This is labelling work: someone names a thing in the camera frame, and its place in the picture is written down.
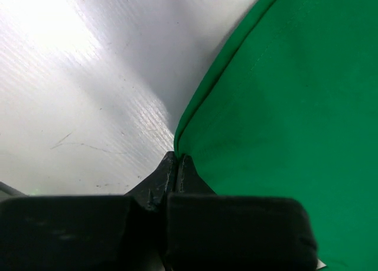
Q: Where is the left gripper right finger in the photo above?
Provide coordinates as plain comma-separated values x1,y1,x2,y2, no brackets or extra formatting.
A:
165,156,318,270

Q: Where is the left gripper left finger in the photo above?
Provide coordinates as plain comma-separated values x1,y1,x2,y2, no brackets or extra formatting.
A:
1,152,177,270

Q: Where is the green t-shirt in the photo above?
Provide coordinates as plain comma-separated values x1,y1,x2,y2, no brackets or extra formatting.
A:
174,0,377,270

